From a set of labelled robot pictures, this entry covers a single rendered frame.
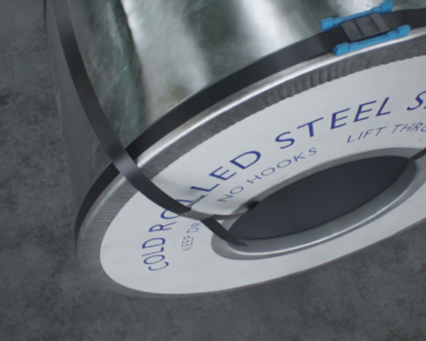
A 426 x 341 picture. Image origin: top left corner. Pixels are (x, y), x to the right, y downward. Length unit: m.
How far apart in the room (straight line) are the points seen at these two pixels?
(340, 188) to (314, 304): 0.62
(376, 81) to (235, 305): 1.31
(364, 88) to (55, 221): 1.65
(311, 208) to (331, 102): 0.75
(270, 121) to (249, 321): 1.26
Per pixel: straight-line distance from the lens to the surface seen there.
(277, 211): 1.43
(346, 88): 0.73
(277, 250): 1.37
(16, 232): 2.21
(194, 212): 0.78
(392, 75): 0.76
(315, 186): 1.47
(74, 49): 0.81
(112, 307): 1.95
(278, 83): 0.64
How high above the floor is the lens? 1.84
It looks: 63 degrees down
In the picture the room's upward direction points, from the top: 9 degrees counter-clockwise
